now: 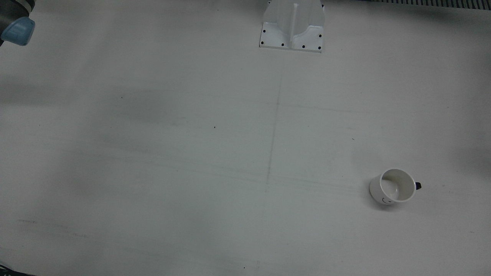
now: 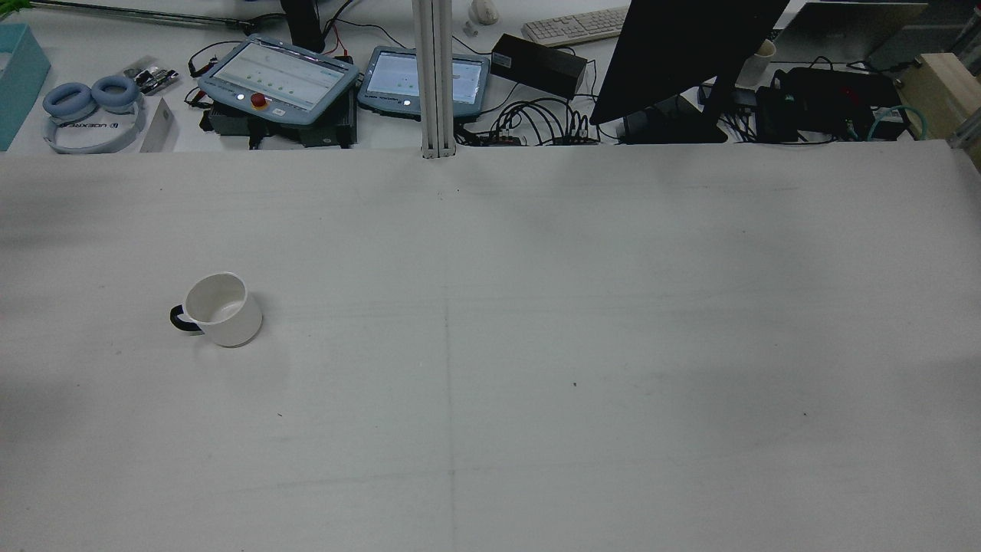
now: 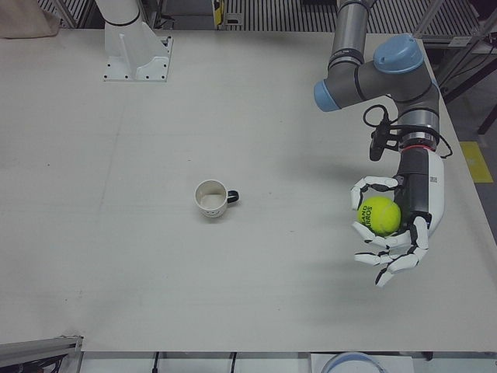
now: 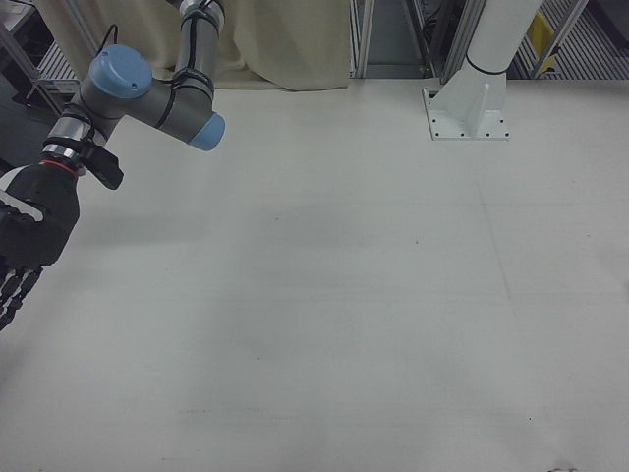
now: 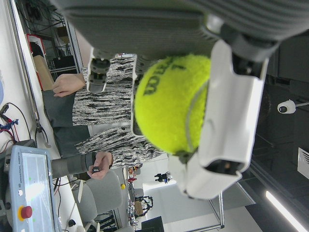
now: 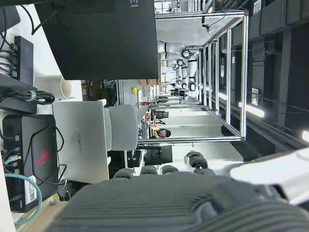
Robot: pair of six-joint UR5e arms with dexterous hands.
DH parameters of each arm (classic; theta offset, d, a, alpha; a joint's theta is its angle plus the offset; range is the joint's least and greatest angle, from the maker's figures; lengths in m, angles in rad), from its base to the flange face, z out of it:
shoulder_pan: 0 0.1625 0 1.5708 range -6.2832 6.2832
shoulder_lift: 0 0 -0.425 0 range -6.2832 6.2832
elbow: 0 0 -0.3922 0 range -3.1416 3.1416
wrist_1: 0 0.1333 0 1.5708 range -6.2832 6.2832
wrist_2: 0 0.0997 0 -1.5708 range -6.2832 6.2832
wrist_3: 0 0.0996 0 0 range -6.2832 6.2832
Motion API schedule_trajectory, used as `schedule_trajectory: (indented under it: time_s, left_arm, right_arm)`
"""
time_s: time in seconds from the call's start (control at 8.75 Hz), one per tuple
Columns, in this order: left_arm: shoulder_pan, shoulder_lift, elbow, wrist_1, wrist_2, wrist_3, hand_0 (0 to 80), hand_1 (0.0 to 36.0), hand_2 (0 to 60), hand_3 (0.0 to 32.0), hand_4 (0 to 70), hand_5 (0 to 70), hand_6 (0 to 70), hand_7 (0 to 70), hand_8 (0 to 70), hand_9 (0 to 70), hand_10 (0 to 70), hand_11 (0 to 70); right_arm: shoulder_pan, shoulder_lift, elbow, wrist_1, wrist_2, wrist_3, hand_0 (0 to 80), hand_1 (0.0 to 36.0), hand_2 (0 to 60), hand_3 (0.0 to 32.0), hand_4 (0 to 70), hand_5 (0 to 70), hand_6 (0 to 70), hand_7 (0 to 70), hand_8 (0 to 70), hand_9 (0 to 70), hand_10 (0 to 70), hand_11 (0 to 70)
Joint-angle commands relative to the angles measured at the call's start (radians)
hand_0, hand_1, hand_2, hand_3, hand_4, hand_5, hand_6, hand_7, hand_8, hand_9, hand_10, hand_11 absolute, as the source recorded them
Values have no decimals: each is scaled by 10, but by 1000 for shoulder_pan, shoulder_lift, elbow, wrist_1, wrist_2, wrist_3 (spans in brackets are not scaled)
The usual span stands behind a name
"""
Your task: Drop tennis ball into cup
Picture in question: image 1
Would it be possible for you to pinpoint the white metal mounting bracket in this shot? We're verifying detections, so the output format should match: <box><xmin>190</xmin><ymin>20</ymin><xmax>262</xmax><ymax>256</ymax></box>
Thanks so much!
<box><xmin>259</xmin><ymin>0</ymin><xmax>326</xmax><ymax>53</ymax></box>

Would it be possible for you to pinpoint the white cup with black handle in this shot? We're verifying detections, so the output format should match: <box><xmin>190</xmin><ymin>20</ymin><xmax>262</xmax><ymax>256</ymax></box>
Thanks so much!
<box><xmin>369</xmin><ymin>168</ymin><xmax>422</xmax><ymax>205</ymax></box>

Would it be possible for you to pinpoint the dark ribbed rail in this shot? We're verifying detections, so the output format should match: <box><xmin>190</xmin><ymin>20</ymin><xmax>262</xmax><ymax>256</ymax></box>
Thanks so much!
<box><xmin>368</xmin><ymin>0</ymin><xmax>491</xmax><ymax>8</ymax></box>

